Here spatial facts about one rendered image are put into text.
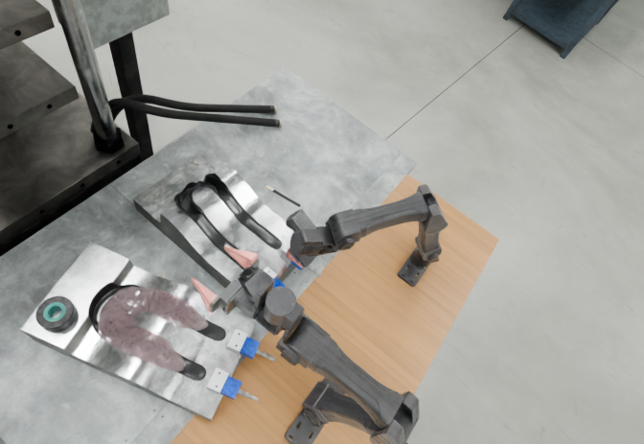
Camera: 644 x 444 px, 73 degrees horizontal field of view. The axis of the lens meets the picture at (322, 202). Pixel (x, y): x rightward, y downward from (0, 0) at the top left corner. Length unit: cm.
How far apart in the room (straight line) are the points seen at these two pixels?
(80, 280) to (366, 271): 83
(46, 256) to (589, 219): 306
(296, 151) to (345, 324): 66
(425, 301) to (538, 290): 143
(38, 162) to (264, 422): 107
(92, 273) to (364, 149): 104
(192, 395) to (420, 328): 70
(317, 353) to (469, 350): 165
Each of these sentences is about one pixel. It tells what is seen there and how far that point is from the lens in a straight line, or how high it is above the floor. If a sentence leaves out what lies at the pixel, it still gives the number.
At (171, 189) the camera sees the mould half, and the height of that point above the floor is 86.
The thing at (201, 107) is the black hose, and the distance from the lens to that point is 165.
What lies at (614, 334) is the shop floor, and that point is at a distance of 306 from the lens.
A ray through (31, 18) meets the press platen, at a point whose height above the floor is 129.
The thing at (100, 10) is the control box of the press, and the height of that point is 119.
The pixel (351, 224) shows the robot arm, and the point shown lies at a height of 119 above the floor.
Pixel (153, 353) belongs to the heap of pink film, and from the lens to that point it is 120.
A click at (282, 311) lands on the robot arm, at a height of 130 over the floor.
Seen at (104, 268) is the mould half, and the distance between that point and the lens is 129.
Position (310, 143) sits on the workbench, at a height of 80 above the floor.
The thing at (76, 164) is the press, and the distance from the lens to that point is 164.
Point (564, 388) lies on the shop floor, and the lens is 272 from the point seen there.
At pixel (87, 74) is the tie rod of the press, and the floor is 112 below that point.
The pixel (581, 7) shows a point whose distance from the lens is 529.
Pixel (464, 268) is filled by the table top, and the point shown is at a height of 80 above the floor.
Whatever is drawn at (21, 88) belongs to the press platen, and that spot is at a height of 104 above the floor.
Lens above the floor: 207
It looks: 56 degrees down
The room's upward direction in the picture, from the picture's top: 22 degrees clockwise
